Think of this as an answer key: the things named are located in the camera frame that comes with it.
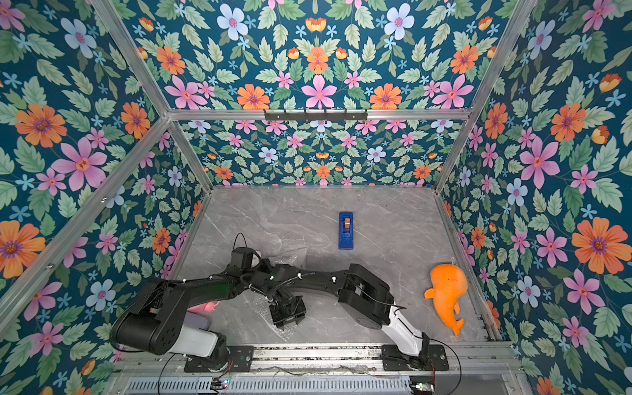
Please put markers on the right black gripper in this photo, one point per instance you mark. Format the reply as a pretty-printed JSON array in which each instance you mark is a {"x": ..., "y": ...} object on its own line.
[{"x": 287, "y": 304}]

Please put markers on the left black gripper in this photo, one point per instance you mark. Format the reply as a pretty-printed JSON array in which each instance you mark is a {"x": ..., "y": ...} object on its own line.
[{"x": 267, "y": 267}]

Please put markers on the clear bubble wrap sheet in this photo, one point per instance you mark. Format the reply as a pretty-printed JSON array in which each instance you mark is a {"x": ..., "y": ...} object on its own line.
[{"x": 273, "y": 282}]

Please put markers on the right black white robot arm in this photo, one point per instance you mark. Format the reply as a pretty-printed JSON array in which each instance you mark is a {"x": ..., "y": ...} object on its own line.
[{"x": 365, "y": 297}]

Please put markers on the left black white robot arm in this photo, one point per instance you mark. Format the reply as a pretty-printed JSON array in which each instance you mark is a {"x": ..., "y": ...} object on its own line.
[{"x": 155, "y": 320}]

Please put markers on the pink plush toy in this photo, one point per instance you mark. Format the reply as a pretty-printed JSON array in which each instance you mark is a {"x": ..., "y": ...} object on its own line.
[{"x": 206, "y": 308}]

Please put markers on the blue tape dispenser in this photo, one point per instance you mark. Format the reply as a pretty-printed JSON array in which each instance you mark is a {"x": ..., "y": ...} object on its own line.
[{"x": 346, "y": 231}]

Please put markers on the orange plush whale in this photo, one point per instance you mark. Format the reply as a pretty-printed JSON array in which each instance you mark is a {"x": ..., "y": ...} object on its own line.
[{"x": 449, "y": 285}]

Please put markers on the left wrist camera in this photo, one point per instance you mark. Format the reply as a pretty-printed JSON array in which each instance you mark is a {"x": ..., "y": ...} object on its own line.
[{"x": 244, "y": 258}]

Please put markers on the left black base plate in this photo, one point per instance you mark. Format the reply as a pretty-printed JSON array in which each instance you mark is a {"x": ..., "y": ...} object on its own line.
[{"x": 224, "y": 359}]

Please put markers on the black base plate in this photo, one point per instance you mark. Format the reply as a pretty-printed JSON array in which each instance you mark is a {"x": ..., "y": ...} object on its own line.
[
  {"x": 435, "y": 359},
  {"x": 224, "y": 359}
]

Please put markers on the white vented cable duct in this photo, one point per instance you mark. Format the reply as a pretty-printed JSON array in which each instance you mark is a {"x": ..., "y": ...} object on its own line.
[{"x": 270, "y": 385}]

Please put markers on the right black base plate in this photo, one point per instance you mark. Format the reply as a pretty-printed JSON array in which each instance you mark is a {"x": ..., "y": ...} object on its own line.
[{"x": 435, "y": 359}]

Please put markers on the black hook rail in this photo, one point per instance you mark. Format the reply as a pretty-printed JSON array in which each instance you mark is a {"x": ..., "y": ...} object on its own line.
[{"x": 315, "y": 115}]

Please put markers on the aluminium mounting rail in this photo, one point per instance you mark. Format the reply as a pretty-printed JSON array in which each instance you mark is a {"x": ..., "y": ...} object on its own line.
[{"x": 452, "y": 359}]

